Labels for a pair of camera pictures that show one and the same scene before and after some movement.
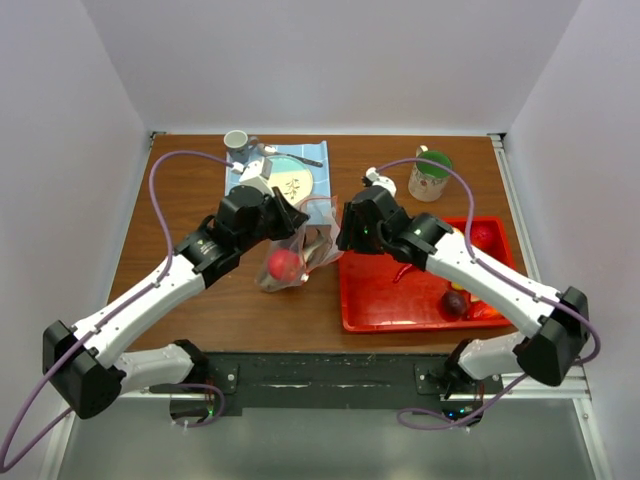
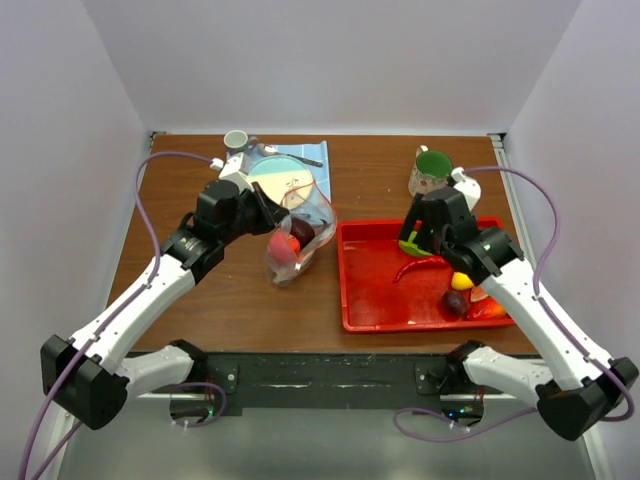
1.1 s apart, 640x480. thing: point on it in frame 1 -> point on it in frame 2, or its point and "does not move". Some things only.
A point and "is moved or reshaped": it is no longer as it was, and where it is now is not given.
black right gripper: x=348 y=237 -> x=414 y=213
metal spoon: x=267 y=150 does not move
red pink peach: x=481 y=311 does not move
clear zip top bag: x=317 y=241 is moved or reshaped
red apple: x=284 y=264 is moved or reshaped
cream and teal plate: x=292 y=178 does not move
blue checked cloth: x=315 y=154 does not move
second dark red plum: x=452 y=305 does not move
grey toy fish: x=312 y=240 -> x=286 y=275
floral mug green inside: x=428 y=181 does not move
